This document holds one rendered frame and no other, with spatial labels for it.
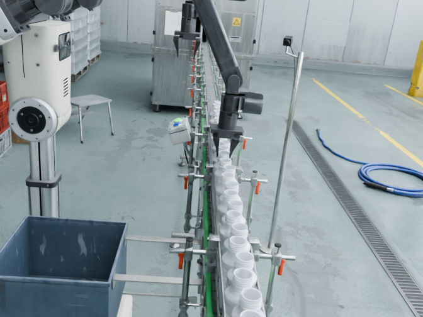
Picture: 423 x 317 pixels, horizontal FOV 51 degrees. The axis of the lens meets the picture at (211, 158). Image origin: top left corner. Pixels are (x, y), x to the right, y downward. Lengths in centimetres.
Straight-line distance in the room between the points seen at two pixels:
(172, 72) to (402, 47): 784
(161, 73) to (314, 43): 650
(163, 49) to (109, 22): 581
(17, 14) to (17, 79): 28
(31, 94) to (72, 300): 71
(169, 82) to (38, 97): 465
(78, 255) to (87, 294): 33
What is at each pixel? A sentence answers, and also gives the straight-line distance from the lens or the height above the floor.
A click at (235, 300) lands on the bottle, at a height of 112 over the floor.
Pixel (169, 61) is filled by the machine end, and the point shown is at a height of 71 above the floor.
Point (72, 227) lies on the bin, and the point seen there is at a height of 92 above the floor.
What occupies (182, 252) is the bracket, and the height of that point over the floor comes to 108.
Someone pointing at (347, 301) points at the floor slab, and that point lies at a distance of 290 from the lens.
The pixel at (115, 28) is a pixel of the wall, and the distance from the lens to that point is 1176.
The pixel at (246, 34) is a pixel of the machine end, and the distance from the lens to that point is 609.
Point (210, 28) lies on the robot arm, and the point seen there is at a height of 155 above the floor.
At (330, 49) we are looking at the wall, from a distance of 1210.
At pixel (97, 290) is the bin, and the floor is 92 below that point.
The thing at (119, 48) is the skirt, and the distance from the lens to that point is 1177.
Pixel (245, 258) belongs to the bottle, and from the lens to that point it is 92.
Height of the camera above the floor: 165
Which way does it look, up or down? 20 degrees down
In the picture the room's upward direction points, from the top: 6 degrees clockwise
